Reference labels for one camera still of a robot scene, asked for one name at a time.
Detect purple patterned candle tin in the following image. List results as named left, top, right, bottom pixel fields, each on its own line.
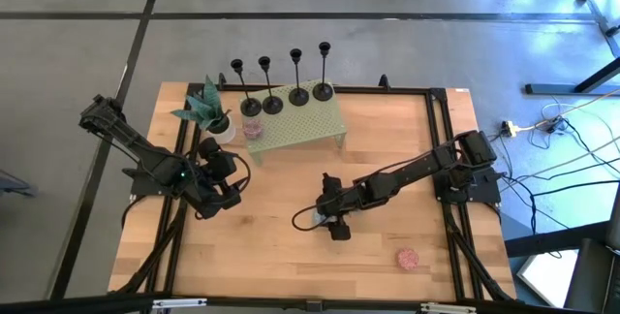
left=395, top=247, right=420, bottom=271

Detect dark floor beam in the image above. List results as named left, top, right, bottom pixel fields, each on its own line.
left=503, top=220, right=612, bottom=259

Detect black stand base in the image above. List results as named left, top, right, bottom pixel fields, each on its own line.
left=525, top=56, right=620, bottom=96

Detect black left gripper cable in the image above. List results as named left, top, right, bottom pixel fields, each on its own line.
left=232, top=153, right=252, bottom=194

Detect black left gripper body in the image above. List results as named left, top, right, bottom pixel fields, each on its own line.
left=196, top=137, right=242, bottom=218

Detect black floor cable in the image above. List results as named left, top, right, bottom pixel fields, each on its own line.
left=498, top=175, right=620, bottom=237

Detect white power strip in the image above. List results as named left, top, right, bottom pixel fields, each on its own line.
left=501, top=119, right=522, bottom=138

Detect silver metal bracket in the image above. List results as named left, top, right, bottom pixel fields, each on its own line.
left=151, top=297, right=208, bottom=310
left=418, top=301, right=479, bottom=314

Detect black aluminium table frame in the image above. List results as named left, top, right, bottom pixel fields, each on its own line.
left=0, top=72, right=620, bottom=314

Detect grey cabinet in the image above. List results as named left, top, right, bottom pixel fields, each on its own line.
left=564, top=238, right=620, bottom=313

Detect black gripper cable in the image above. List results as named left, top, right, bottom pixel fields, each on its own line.
left=292, top=201, right=330, bottom=233
left=232, top=153, right=252, bottom=194

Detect pink glass cup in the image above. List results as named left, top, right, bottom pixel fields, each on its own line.
left=241, top=118, right=264, bottom=141

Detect black stand legs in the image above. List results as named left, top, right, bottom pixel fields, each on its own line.
left=571, top=0, right=620, bottom=58

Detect white floor cable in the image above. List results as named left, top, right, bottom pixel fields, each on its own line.
left=517, top=91, right=620, bottom=132

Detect snake plant in white pot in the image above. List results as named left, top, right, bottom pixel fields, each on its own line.
left=170, top=74, right=237, bottom=145

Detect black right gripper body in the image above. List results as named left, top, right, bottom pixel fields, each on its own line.
left=317, top=173, right=354, bottom=242

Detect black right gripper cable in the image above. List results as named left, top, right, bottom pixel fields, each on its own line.
left=292, top=201, right=330, bottom=233

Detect pale green perforated metal shelf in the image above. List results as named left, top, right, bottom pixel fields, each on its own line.
left=245, top=78, right=349, bottom=167

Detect black candlestick holder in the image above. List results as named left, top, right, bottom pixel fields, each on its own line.
left=230, top=58, right=264, bottom=118
left=257, top=55, right=285, bottom=116
left=288, top=47, right=311, bottom=108
left=311, top=41, right=335, bottom=103

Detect white floor panel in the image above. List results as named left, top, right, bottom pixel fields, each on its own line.
left=515, top=249, right=578, bottom=308

